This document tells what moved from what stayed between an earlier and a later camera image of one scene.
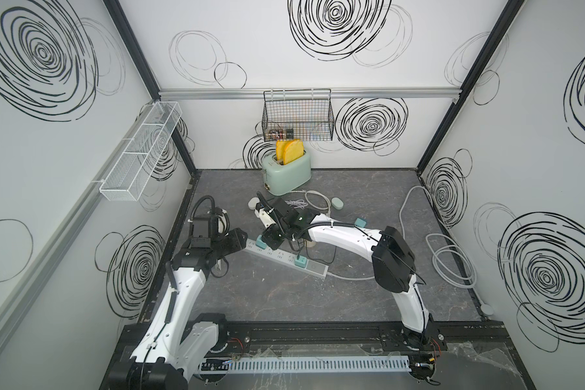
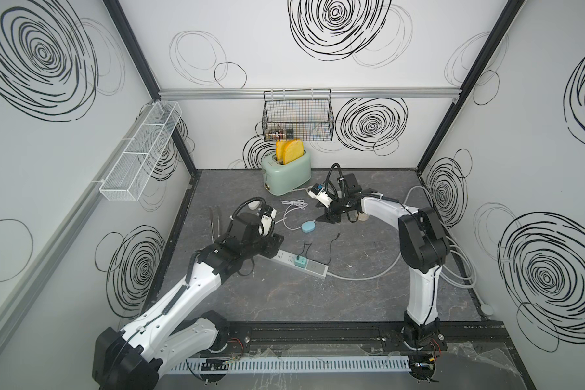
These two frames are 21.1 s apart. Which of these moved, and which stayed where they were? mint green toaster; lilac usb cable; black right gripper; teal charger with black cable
Moved: black right gripper
Stayed: teal charger with black cable; mint green toaster; lilac usb cable
